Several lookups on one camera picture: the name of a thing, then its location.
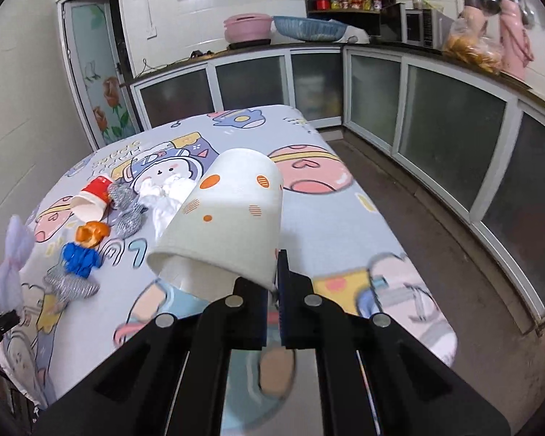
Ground blue rubber glove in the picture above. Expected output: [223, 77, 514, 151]
[62, 243, 102, 279]

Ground orange peel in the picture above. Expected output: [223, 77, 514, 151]
[76, 221, 111, 248]

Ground red white paper cup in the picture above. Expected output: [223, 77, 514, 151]
[69, 175, 112, 222]

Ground white paper cup orange dots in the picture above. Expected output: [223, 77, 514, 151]
[146, 148, 283, 302]

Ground white tissue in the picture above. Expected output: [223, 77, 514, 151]
[138, 175, 197, 242]

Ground white purple plastic bag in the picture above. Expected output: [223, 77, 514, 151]
[0, 215, 35, 313]

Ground cartoon print tablecloth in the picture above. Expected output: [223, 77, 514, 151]
[0, 105, 458, 435]

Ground silver steel wool scrubber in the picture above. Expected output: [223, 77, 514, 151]
[108, 179, 146, 239]

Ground floral glass door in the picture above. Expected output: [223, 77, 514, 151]
[62, 0, 140, 150]

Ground bag of bread buns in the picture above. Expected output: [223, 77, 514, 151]
[442, 18, 503, 74]

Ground microwave oven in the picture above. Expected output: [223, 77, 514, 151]
[401, 8, 455, 50]

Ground blue plastic basket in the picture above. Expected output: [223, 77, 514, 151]
[272, 16, 347, 43]

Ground pink thermos right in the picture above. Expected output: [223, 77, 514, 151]
[499, 0, 534, 82]

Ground pink thermos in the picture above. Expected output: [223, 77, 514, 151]
[499, 0, 534, 82]
[461, 0, 487, 36]

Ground pink cooking pot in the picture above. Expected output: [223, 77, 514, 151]
[223, 13, 273, 49]

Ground pink thermos left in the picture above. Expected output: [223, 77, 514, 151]
[461, 0, 487, 36]

